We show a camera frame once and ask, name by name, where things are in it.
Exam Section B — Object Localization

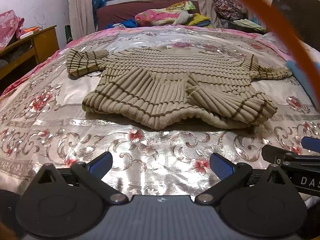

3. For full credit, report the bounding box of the blue plastic bag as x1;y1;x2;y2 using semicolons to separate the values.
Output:
92;0;107;28

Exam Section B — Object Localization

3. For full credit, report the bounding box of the orange strap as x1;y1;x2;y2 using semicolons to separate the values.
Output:
217;0;320;106

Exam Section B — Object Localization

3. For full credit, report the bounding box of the light green folded fabric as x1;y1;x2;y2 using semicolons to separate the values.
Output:
233;19;265;31

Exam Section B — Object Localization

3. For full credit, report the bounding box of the blue garment on bed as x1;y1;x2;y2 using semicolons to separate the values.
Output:
103;19;138;30

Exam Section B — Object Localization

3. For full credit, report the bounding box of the teal blue cloth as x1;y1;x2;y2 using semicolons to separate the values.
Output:
286;60;319;111

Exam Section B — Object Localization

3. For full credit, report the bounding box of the pink floral cloth on cabinet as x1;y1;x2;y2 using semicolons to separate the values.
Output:
0;10;24;50

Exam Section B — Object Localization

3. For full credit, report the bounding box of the dark wooden board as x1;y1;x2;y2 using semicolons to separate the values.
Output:
271;0;320;51

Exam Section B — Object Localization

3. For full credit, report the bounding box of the white stuffed toy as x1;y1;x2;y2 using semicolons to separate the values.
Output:
173;10;193;25

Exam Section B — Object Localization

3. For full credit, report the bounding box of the beige left curtain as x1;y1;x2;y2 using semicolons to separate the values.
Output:
68;0;95;40

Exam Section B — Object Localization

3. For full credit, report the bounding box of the green bottle by wall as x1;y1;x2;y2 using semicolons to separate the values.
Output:
65;25;73;43

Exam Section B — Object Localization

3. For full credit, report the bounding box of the wooden side cabinet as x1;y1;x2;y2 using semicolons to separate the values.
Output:
1;25;59;79

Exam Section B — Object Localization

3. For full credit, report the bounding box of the yellow folded cloth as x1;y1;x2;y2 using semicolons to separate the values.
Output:
185;13;211;27

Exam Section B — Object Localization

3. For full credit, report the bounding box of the pink floral folded quilt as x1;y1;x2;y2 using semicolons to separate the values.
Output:
135;1;196;27

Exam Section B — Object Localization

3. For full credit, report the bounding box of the dark red headboard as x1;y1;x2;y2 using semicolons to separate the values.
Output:
96;0;201;30

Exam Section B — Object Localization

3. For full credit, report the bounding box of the beige striped knit sweater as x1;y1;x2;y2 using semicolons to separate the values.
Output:
66;48;292;130

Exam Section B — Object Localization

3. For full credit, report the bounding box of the dark floral bundle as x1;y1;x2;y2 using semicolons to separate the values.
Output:
213;0;248;21

